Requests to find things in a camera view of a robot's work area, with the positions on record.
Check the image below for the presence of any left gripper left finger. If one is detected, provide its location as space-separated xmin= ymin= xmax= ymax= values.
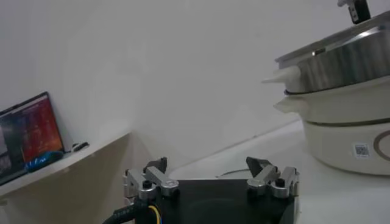
xmin=123 ymin=156 xmax=180 ymax=201

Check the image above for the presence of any white electric cooker base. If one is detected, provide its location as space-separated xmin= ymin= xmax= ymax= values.
xmin=272 ymin=82 xmax=390 ymax=177

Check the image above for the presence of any white side table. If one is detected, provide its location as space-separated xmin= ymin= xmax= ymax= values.
xmin=0 ymin=130 xmax=132 ymax=224

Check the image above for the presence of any stainless steel steamer basket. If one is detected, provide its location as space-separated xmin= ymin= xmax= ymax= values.
xmin=261 ymin=10 xmax=390 ymax=95

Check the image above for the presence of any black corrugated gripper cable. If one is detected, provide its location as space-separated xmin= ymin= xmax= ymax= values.
xmin=102 ymin=197 xmax=150 ymax=224

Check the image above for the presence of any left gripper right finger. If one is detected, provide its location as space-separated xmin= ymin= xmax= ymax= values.
xmin=246 ymin=156 xmax=300 ymax=199

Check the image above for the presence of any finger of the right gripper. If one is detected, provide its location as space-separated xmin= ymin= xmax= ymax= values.
xmin=347 ymin=0 xmax=372 ymax=25

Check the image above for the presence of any black laptop red screen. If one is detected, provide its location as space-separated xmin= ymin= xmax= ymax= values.
xmin=0 ymin=91 xmax=65 ymax=186

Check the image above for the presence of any glass lid white handle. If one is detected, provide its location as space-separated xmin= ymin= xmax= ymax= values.
xmin=169 ymin=168 xmax=254 ymax=180

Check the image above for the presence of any small black device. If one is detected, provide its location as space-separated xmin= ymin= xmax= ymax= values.
xmin=71 ymin=141 xmax=90 ymax=153

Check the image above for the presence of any yellow wire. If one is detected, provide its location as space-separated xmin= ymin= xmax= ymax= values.
xmin=148 ymin=205 xmax=163 ymax=224

